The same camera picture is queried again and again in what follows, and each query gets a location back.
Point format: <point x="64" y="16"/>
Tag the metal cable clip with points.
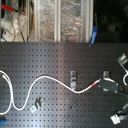
<point x="37" y="105"/>
<point x="73" y="79"/>
<point x="105" y="74"/>

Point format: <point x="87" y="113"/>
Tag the black pegboard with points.
<point x="43" y="70"/>

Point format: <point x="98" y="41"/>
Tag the metal connector lower right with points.
<point x="116" y="118"/>

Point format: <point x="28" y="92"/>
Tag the metal cable clip right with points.
<point x="105" y="74"/>

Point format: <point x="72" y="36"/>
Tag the metal clip upper right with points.
<point x="123" y="60"/>

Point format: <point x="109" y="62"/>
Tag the blue object bottom left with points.
<point x="2" y="121"/>

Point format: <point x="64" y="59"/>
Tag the blue clamp handle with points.
<point x="94" y="34"/>

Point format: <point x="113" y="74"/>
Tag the clear plastic wrapped frame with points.
<point x="63" y="20"/>

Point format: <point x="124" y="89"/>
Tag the metal cable clip lower left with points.
<point x="37" y="105"/>

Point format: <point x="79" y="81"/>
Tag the red tool top left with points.
<point x="11" y="9"/>

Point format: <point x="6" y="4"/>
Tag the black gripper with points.
<point x="111" y="86"/>

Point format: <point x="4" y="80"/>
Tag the metal cable clip centre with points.
<point x="73" y="79"/>

